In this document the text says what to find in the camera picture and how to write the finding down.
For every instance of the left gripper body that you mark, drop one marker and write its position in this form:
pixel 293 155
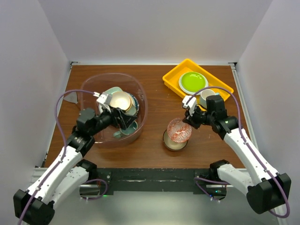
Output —
pixel 111 119

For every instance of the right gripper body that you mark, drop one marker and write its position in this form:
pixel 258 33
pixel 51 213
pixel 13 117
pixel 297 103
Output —
pixel 205 117

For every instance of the teal glazed mug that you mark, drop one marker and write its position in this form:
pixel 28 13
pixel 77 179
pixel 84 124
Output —
pixel 125 132

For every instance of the yellow rimmed dark bowl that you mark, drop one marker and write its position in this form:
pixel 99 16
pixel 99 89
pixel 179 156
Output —
pixel 132 109

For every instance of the red patterned bowl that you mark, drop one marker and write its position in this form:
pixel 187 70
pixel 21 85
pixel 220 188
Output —
pixel 178 131

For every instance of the brown bowl white inside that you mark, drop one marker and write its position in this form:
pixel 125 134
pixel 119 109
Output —
pixel 121 100

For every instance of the blue floral plate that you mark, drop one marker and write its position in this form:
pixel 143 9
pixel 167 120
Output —
pixel 136 104

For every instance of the pale green rectangular dish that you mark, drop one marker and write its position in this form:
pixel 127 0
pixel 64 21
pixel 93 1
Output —
pixel 110 91

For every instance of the black bowl beige inside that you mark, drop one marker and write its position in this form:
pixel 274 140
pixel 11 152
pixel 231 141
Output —
pixel 172 145

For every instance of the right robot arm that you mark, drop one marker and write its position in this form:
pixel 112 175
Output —
pixel 264 187

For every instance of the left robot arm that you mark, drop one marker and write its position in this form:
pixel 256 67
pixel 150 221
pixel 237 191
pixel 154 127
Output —
pixel 38 203

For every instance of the clear plastic bin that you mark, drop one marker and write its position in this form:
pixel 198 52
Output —
pixel 129 84

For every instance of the light blue mug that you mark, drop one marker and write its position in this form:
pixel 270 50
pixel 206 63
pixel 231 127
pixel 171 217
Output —
pixel 203 95

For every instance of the pale blue rimmed plate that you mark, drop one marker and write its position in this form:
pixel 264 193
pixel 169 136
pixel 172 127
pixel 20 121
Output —
pixel 181 87

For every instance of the lime green plate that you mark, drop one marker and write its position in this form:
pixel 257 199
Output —
pixel 193 82

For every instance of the yellow plastic tray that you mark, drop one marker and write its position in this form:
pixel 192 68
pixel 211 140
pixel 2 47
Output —
pixel 188 77

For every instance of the grey triangular marker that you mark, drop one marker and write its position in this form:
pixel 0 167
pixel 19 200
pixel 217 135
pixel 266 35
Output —
pixel 71 98

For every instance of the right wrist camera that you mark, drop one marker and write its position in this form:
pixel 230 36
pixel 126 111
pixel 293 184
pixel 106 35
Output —
pixel 189 102

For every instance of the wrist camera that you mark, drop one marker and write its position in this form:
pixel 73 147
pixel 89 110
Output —
pixel 103 101
pixel 189 102

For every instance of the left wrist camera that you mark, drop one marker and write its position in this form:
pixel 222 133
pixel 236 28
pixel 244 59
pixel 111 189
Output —
pixel 103 101

